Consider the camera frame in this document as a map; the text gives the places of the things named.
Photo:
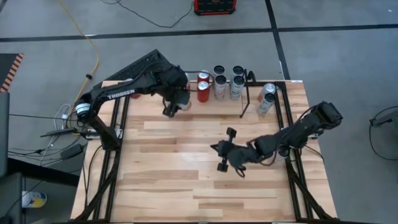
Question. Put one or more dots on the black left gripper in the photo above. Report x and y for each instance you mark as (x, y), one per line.
(175, 84)

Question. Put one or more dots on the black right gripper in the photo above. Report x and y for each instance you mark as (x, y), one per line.
(231, 152)

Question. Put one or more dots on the Celsius Peach Vibe can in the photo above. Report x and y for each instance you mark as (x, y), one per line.
(219, 70)
(220, 87)

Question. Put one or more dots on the Celsius Arctic Vibe can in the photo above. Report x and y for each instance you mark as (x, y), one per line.
(265, 105)
(237, 87)
(237, 70)

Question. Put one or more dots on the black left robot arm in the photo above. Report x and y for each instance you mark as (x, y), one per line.
(121, 93)

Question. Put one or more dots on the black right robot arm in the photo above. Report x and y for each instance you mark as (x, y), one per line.
(298, 130)

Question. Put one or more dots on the black power adapter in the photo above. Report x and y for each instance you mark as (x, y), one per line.
(71, 152)

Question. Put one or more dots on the red black equipment case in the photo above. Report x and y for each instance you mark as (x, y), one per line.
(214, 7)

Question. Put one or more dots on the white yellow canister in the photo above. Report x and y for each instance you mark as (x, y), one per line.
(35, 199)

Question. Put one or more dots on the grey stand foot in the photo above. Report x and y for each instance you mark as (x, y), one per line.
(387, 119)

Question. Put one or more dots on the black mat orange striped edge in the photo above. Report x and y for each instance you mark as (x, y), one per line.
(7, 67)

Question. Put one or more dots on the grey metal cabinet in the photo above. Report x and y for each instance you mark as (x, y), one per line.
(11, 196)

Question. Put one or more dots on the wooden shelf with black frame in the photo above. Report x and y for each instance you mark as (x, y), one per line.
(214, 107)

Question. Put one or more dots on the black aluminium table frame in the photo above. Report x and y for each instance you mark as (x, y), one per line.
(119, 186)

